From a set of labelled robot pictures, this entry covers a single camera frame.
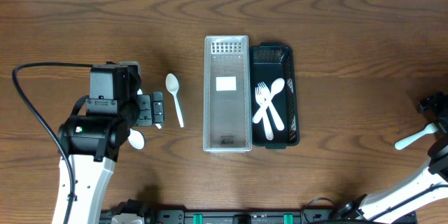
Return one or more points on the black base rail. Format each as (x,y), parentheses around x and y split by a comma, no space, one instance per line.
(138,212)

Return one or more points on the white plastic fork slanted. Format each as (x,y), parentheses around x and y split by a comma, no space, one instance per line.
(265,120)

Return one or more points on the clear plastic mesh tray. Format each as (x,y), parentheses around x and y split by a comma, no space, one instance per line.
(227,95)

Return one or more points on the white plastic spoon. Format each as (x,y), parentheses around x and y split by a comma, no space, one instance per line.
(276,87)
(172,86)
(140,92)
(136,139)

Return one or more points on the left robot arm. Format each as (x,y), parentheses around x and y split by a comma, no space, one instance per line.
(99,124)

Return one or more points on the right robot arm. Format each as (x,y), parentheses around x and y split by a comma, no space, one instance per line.
(428,184)

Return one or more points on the white plastic fork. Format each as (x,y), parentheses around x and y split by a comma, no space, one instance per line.
(276,117)
(403,143)

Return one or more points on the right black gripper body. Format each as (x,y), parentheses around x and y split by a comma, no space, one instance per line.
(442,105)

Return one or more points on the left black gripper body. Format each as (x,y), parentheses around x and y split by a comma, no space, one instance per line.
(145,109)

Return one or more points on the black plastic mesh tray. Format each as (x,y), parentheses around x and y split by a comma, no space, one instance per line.
(268,62)

